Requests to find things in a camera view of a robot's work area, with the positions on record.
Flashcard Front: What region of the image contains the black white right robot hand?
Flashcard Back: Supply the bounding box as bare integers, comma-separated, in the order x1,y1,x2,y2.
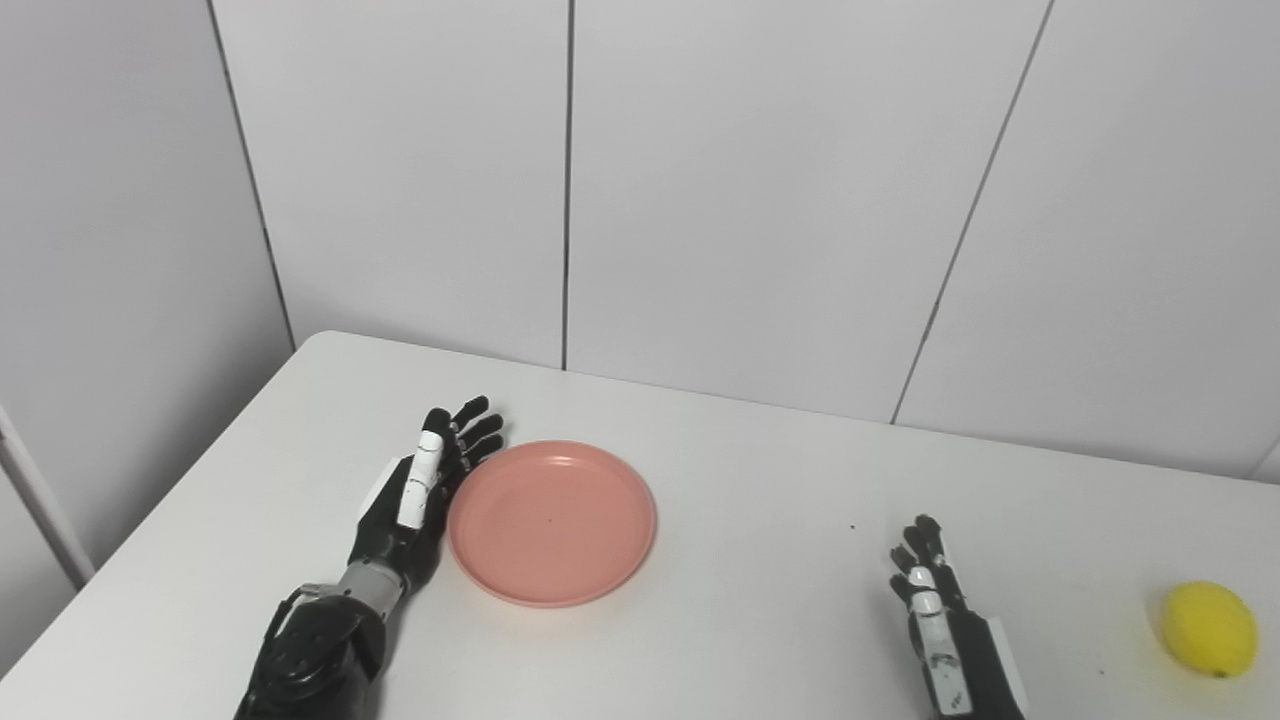
888,514,1031,720

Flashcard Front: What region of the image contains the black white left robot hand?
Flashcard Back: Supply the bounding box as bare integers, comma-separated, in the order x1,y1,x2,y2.
346,395,506,603

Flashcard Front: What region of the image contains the pink round plate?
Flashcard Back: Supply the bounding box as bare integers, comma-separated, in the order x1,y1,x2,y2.
447,440,658,609

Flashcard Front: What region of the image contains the yellow lemon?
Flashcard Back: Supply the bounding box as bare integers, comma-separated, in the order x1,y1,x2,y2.
1161,581,1259,678

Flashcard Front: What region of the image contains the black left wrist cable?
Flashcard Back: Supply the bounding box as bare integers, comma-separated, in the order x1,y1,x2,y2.
260,584,326,656

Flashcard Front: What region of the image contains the white partition frame post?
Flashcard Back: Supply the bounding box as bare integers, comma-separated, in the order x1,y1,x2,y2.
0,400,97,593

